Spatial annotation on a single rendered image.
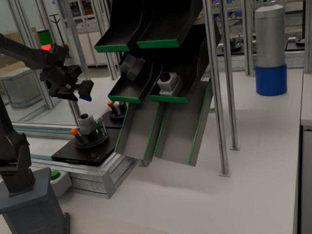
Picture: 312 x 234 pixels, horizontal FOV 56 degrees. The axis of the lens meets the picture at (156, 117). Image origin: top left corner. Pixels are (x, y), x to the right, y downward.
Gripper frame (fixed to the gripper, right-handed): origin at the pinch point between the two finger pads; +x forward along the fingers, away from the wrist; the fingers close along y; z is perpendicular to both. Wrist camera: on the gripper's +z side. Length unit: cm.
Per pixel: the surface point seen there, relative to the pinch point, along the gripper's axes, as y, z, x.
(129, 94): -27.0, -3.0, -5.7
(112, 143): -9.5, -11.8, 16.6
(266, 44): -59, 57, 45
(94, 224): -18.8, -42.7, 8.3
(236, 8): 45, 388, 322
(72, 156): 1.7, -21.0, 10.0
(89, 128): -2.2, -9.2, 9.1
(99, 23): 62, 94, 50
